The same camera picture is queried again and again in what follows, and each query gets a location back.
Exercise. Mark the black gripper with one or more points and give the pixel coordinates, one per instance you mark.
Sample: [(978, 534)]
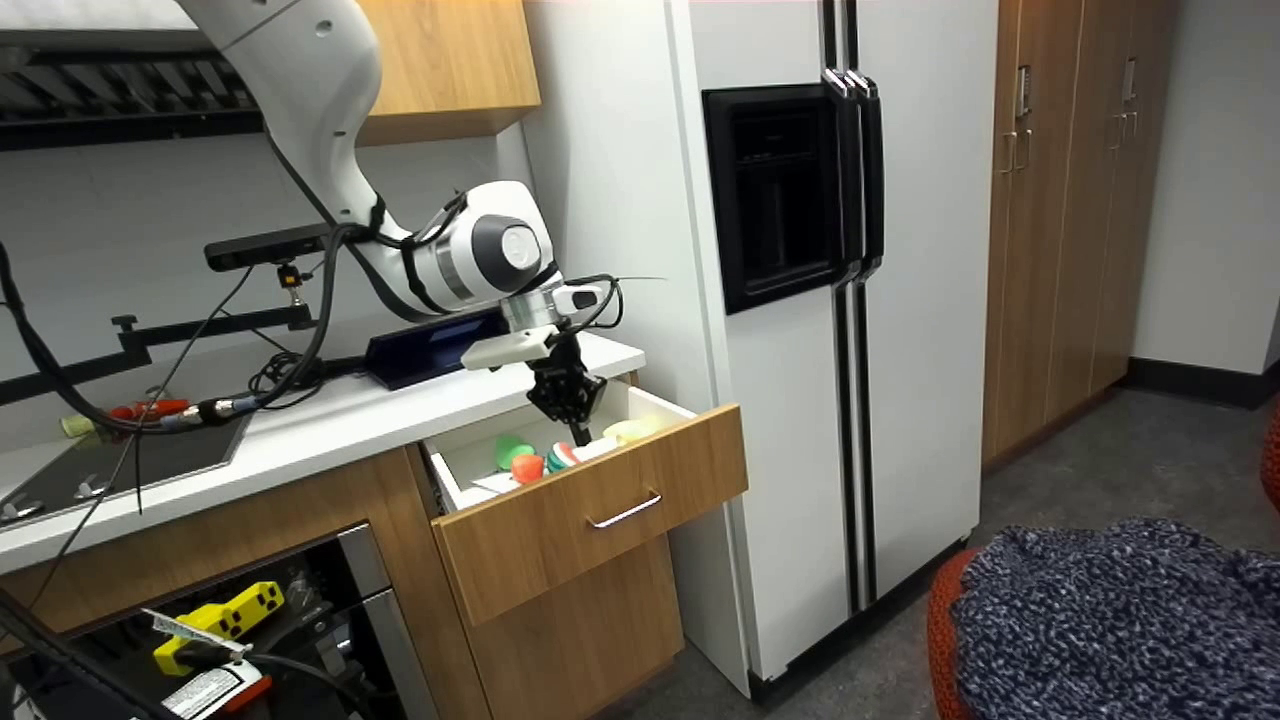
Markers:
[(560, 374)]

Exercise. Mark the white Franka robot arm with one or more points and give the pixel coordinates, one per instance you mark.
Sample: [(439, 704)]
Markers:
[(322, 82)]

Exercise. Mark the green toy ball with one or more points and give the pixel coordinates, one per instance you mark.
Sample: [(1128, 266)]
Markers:
[(513, 448)]

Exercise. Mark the orange toy ball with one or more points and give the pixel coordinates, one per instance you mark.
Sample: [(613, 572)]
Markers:
[(529, 468)]

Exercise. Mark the pale yellow toy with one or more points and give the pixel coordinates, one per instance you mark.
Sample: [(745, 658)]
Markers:
[(635, 431)]

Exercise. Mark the dark blue flat device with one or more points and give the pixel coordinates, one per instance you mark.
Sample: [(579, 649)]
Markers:
[(413, 353)]

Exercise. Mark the wooden cabinet door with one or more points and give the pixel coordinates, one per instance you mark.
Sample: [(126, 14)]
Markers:
[(584, 640)]

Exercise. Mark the white countertop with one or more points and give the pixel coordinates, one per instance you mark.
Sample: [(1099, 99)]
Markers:
[(332, 424)]

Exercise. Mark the white fridge with black dispenser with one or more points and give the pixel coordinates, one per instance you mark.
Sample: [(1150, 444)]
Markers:
[(803, 464)]

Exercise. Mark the steel appliance panel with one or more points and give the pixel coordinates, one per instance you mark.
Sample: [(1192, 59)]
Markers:
[(382, 625)]

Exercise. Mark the wooden base cabinet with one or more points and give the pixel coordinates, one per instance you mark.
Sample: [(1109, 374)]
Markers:
[(267, 520)]

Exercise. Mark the black mat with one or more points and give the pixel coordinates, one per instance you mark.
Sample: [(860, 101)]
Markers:
[(146, 462)]

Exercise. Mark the white printed label packet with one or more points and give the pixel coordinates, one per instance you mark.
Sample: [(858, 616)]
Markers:
[(215, 693)]

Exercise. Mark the black robot table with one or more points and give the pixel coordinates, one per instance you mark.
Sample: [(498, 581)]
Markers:
[(94, 640)]

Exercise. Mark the tall wooden closet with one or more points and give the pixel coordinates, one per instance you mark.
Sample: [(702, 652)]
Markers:
[(1064, 266)]

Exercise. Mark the black range hood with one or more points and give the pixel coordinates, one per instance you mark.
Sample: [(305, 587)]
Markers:
[(106, 95)]

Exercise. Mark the blue knit sweater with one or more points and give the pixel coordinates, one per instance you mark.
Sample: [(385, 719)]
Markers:
[(1120, 625)]

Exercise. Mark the black stereo camera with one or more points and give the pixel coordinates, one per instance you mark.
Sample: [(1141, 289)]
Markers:
[(267, 245)]

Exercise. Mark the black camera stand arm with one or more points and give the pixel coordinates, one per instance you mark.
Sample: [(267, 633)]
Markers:
[(202, 327)]

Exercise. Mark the wooden wall cabinet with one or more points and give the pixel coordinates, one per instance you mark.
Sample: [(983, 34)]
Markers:
[(455, 54)]

